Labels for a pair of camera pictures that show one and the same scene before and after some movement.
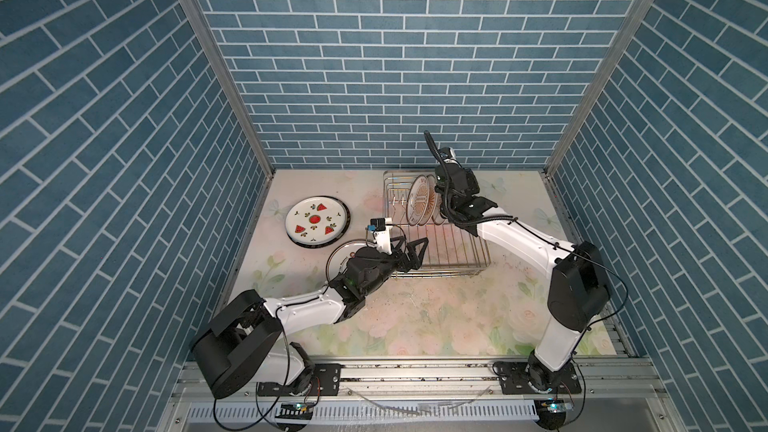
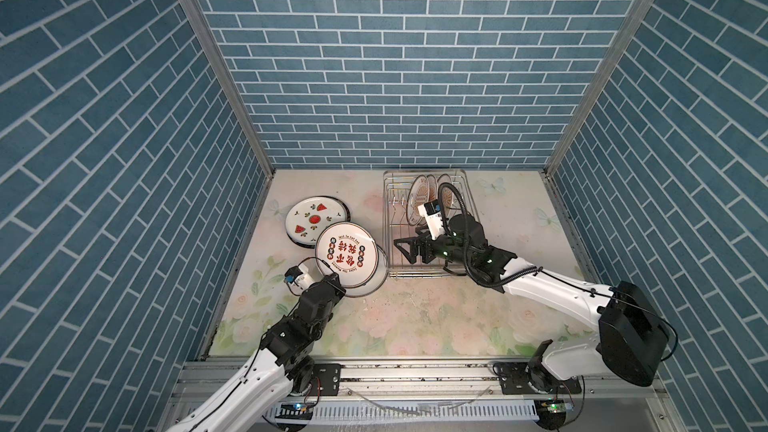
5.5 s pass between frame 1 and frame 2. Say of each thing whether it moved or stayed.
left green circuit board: stayed
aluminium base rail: stayed
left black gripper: moved
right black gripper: moved
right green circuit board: stayed
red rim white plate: stayed
